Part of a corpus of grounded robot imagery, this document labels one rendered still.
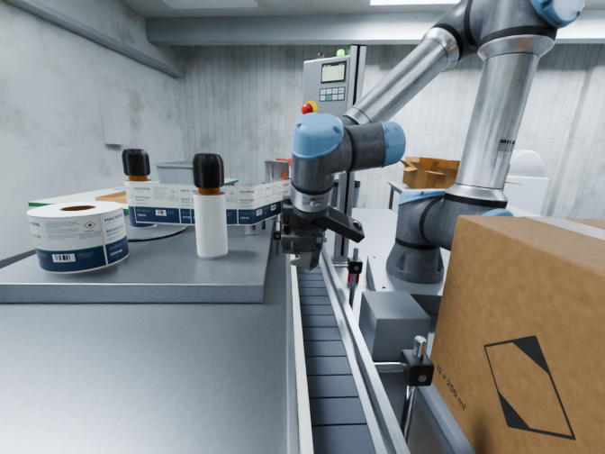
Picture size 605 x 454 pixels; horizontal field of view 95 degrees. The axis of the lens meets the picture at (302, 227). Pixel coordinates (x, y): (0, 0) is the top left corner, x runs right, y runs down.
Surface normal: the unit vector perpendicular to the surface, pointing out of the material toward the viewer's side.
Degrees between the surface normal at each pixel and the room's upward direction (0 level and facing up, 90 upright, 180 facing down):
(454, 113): 90
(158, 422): 0
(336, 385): 0
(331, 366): 0
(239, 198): 90
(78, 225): 90
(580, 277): 90
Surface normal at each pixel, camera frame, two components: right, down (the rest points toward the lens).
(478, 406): -1.00, -0.03
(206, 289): 0.06, 0.27
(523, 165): -0.18, 0.26
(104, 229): 0.93, 0.14
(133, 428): 0.04, -0.96
